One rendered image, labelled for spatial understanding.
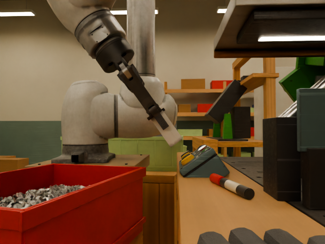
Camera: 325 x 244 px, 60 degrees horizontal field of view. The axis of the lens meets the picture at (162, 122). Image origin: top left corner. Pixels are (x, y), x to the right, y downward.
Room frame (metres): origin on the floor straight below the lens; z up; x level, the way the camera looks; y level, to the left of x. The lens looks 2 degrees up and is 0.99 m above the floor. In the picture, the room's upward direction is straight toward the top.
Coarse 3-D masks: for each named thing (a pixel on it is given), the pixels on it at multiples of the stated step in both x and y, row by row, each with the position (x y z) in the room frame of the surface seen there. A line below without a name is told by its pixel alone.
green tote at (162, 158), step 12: (108, 144) 1.41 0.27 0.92; (120, 144) 1.40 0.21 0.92; (132, 144) 1.40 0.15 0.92; (144, 144) 1.39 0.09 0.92; (156, 144) 1.39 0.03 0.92; (168, 144) 1.38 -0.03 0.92; (180, 144) 1.38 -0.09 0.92; (156, 156) 1.39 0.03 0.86; (168, 156) 1.38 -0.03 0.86; (156, 168) 1.39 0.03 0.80; (168, 168) 1.38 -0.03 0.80
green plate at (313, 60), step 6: (300, 60) 0.53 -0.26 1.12; (306, 60) 0.53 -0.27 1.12; (312, 60) 0.50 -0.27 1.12; (318, 60) 0.48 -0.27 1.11; (324, 60) 0.46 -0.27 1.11; (300, 66) 0.54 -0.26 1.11; (306, 66) 0.53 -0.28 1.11; (312, 66) 0.53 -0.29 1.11; (318, 66) 0.53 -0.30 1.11; (324, 66) 0.53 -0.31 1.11; (306, 72) 0.54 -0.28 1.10; (312, 72) 0.54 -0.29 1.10; (318, 72) 0.54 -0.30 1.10; (324, 72) 0.54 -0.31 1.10; (312, 78) 0.54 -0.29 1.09; (312, 84) 0.54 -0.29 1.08
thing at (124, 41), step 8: (112, 40) 0.54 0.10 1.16; (120, 40) 0.55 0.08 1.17; (104, 48) 0.54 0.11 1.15; (112, 48) 0.54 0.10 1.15; (120, 48) 0.54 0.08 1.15; (128, 48) 0.55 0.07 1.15; (96, 56) 0.55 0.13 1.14; (104, 56) 0.54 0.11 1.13; (112, 56) 0.54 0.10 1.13; (120, 56) 0.54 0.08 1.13; (128, 56) 0.57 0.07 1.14; (104, 64) 0.55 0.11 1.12; (112, 64) 0.55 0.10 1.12; (112, 72) 0.59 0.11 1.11
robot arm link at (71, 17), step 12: (48, 0) 0.55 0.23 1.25; (60, 0) 0.53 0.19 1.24; (72, 0) 0.52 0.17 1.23; (84, 0) 0.52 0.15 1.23; (96, 0) 0.53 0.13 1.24; (108, 0) 0.55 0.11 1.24; (60, 12) 0.54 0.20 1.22; (72, 12) 0.53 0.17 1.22; (84, 12) 0.53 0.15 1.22; (72, 24) 0.55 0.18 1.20
